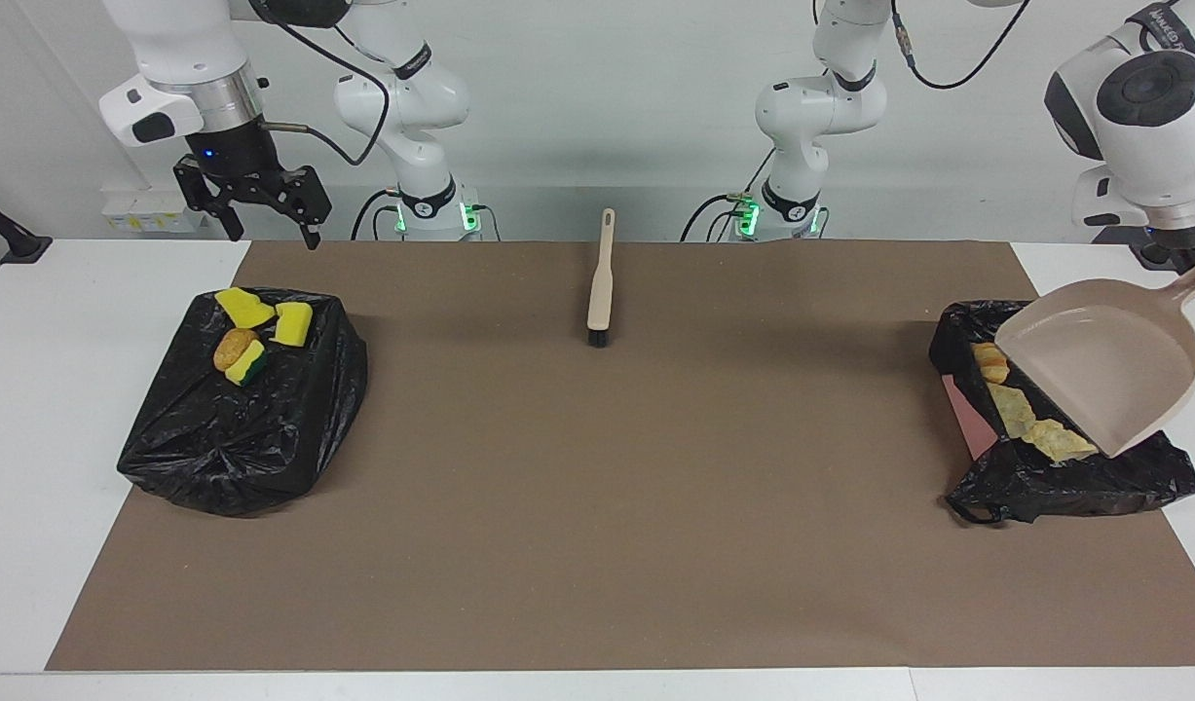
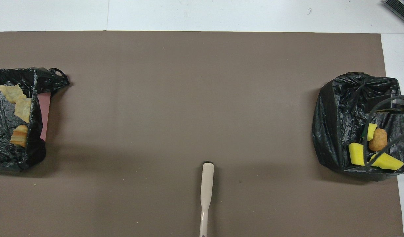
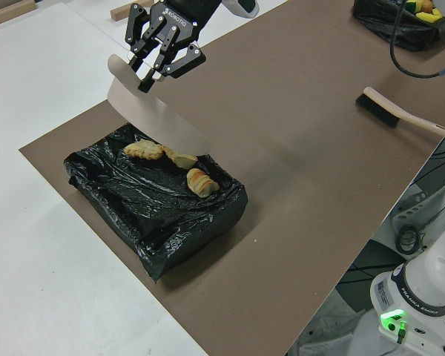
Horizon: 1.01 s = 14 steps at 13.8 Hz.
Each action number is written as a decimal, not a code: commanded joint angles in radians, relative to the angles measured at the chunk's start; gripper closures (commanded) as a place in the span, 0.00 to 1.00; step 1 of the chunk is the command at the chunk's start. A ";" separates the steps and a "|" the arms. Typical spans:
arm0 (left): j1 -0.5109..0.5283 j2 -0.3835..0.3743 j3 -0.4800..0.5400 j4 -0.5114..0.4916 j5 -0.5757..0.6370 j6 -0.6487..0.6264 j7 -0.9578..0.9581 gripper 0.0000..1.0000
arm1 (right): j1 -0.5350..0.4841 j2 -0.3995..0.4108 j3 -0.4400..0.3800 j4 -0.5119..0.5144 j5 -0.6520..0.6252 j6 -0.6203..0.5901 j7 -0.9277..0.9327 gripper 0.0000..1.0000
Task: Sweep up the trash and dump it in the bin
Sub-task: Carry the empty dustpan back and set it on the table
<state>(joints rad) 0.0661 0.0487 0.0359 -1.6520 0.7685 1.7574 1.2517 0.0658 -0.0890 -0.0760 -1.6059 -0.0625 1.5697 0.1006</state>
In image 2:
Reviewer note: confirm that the black bag over pink box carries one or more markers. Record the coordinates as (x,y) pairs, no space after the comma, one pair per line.
(37,98)

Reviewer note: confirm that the striped croissant piece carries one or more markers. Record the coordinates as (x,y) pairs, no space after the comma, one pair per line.
(20,135)

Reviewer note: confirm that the notched yellow sponge piece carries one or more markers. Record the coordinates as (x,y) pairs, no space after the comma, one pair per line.
(356,154)

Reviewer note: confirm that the brown table mat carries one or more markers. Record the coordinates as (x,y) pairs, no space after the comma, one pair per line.
(188,115)

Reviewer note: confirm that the beige hand brush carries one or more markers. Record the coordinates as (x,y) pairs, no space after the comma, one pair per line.
(206,187)

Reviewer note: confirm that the pale bread chunk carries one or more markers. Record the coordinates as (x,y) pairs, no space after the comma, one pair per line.
(11,92)
(23,110)

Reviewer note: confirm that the black ribbed block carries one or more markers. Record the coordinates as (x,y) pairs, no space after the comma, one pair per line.
(401,8)

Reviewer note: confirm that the black knotted trash bag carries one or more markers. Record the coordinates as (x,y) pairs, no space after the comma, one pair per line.
(340,118)

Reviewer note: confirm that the pink bin box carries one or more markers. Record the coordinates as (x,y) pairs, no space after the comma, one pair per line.
(45,115)

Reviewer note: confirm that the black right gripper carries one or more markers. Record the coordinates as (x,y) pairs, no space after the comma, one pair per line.
(402,103)

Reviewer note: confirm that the green and yellow sponge piece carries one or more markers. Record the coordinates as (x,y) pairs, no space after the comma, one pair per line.
(370,131)

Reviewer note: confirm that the brown bread roll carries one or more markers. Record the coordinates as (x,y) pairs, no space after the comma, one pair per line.
(378,140)

